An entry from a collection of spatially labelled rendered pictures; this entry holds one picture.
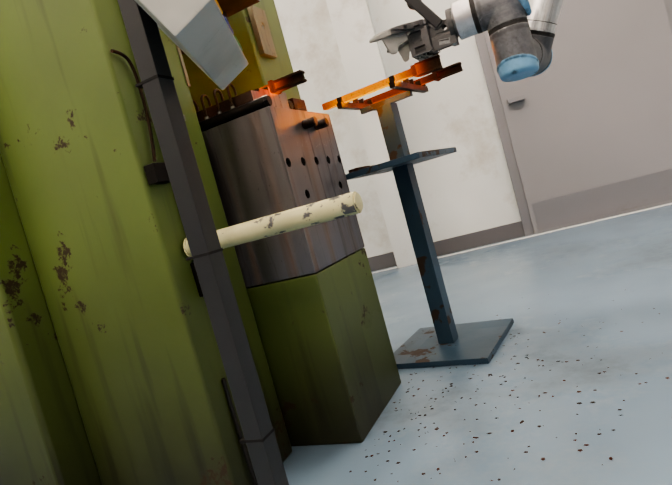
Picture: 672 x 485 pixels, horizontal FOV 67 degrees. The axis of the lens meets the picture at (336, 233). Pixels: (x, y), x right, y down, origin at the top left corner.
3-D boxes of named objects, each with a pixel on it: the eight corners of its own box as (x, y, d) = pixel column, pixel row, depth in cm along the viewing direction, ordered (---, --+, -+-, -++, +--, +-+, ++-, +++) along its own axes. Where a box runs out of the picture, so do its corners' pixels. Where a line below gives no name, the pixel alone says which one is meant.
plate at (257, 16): (277, 57, 181) (264, 10, 180) (264, 53, 173) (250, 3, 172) (272, 59, 182) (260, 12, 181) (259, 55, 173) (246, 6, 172)
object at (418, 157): (457, 151, 198) (455, 146, 198) (419, 157, 164) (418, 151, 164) (389, 171, 214) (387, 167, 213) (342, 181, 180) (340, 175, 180)
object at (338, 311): (402, 382, 169) (365, 247, 166) (362, 443, 134) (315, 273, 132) (263, 396, 192) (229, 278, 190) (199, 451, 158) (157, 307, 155)
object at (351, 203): (367, 212, 104) (360, 187, 104) (357, 216, 99) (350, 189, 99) (201, 255, 123) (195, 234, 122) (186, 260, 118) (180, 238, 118)
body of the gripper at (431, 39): (409, 58, 126) (456, 40, 121) (400, 24, 126) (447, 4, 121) (416, 62, 133) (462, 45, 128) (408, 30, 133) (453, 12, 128)
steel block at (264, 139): (365, 246, 166) (329, 113, 164) (315, 272, 132) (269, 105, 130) (229, 277, 190) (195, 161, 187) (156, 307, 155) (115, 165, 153)
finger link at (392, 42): (377, 56, 123) (412, 48, 125) (371, 32, 123) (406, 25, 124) (374, 60, 126) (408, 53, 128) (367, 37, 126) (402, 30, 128)
